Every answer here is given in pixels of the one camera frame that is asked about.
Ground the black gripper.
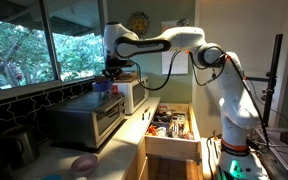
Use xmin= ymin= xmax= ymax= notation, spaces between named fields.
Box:
xmin=101 ymin=67 xmax=124 ymax=83

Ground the wooden tray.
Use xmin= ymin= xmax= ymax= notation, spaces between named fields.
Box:
xmin=113 ymin=71 xmax=142 ymax=84

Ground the white microwave oven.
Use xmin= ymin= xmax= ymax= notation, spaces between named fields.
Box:
xmin=112 ymin=74 xmax=150 ymax=116

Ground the stainless steel toaster oven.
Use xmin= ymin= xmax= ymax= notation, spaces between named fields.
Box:
xmin=45 ymin=91 xmax=127 ymax=150

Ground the orange item in drawer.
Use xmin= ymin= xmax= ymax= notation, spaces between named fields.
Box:
xmin=147 ymin=124 xmax=157 ymax=136

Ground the open wooden drawer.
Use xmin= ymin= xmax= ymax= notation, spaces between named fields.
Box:
xmin=144 ymin=102 xmax=202 ymax=163

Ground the pink plastic bowl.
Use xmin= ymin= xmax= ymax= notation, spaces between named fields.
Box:
xmin=70 ymin=153 xmax=99 ymax=178

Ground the stainless steel kettle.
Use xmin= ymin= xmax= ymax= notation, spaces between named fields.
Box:
xmin=0 ymin=124 xmax=41 ymax=169

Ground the blue plastic lid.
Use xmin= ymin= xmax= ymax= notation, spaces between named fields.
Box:
xmin=39 ymin=173 xmax=63 ymax=180

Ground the grey work table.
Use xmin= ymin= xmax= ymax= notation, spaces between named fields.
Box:
xmin=254 ymin=125 xmax=288 ymax=180

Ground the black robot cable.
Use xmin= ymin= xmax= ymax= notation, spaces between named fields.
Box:
xmin=130 ymin=49 xmax=182 ymax=92

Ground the sun wall decoration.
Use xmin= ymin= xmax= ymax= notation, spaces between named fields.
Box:
xmin=127 ymin=10 xmax=151 ymax=38

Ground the landscape wall calendar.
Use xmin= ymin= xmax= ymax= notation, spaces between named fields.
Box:
xmin=160 ymin=19 xmax=190 ymax=75

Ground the dark window frame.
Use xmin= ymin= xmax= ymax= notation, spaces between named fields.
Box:
xmin=0 ymin=0 xmax=114 ymax=105

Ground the black floor cable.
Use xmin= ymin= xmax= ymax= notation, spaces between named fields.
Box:
xmin=205 ymin=132 xmax=224 ymax=180

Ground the black camera stand pole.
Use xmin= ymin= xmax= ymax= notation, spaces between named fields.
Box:
xmin=244 ymin=33 xmax=284 ymax=128

